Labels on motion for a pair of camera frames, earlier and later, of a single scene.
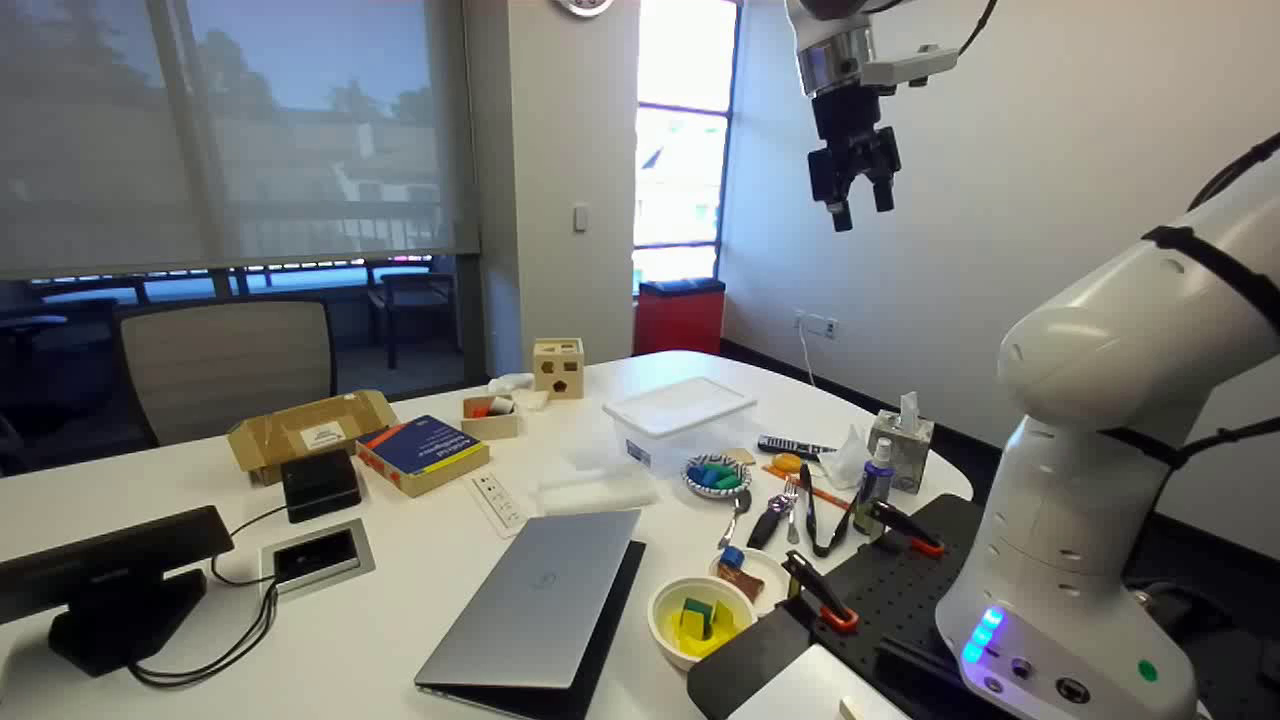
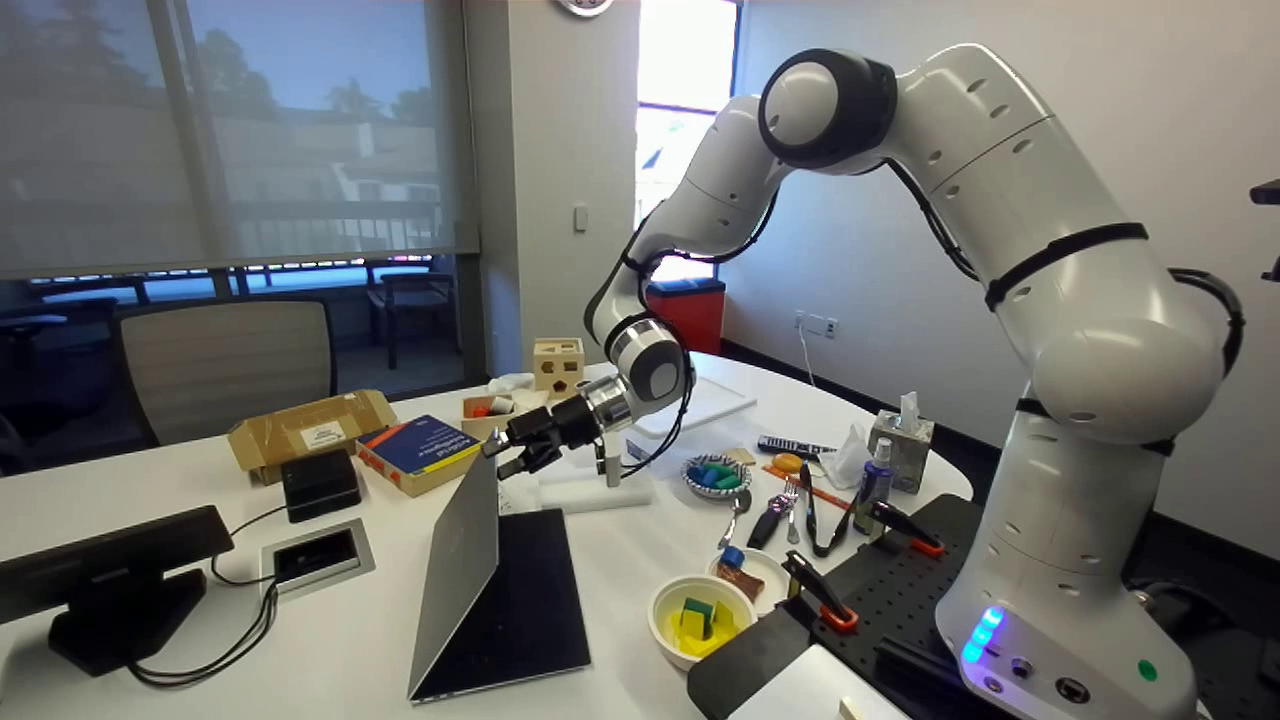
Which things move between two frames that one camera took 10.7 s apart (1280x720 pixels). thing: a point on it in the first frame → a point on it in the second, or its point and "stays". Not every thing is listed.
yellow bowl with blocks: [696, 617] stays
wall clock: [584, 11] stays
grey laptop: [536, 628] → [497, 592]
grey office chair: [202, 370] stays
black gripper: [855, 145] → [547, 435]
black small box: [316, 480] stays
